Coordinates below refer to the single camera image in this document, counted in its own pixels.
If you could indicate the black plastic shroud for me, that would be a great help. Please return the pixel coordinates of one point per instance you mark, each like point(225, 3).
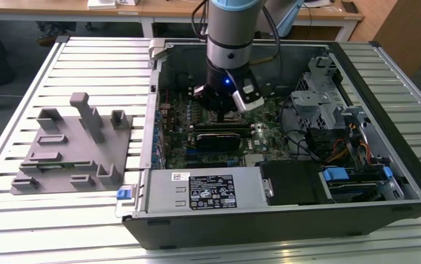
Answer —
point(291, 181)

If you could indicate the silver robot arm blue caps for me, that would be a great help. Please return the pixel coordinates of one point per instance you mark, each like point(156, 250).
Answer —
point(232, 27)

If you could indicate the person's legs patterned trousers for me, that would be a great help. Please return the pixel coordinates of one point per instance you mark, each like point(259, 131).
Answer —
point(55, 28)

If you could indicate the grey plastic parts rack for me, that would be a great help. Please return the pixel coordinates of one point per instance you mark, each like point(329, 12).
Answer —
point(79, 132)

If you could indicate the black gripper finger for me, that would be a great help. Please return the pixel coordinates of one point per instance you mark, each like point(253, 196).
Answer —
point(199, 92)
point(229, 115)

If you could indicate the black open PC case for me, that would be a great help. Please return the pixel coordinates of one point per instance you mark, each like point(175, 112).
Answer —
point(232, 233)

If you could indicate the small black graphics card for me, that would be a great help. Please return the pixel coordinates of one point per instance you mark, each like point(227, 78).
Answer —
point(217, 143)

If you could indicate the green motherboard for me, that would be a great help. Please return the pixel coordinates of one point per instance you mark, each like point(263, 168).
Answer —
point(269, 129)

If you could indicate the white box black print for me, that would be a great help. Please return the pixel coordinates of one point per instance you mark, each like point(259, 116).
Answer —
point(128, 2)

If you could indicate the black RAM slot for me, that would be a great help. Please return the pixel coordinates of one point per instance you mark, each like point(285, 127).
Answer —
point(221, 126)
point(225, 130)

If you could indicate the blue case latch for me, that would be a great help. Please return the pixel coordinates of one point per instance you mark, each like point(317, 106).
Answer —
point(123, 193)

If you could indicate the plain white box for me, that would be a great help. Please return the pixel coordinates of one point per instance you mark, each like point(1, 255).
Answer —
point(101, 4)

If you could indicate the wooden cabinet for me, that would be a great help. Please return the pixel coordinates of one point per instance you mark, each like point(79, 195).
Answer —
point(408, 33)

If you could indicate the small black device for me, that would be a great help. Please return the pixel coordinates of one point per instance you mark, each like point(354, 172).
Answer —
point(350, 6)

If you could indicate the blue disk carrier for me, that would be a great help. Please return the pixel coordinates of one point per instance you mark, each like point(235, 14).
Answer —
point(334, 174)

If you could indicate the green RAM stick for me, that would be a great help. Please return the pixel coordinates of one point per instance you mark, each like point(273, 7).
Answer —
point(56, 165)

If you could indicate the grey case hinge bracket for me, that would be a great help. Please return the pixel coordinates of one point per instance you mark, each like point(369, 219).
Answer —
point(155, 48)

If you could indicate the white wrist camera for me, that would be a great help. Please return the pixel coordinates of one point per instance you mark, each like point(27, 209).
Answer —
point(249, 100)

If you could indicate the grey power supply with label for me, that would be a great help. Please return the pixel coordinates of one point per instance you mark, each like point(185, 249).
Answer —
point(167, 189)

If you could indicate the small silver chip heatsink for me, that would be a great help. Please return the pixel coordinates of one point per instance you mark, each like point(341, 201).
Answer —
point(253, 159)

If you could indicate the silver perforated drive cage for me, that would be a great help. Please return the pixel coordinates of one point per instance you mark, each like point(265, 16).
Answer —
point(305, 110)

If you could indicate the small blue carrier clip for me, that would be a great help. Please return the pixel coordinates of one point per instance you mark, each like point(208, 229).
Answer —
point(386, 171)

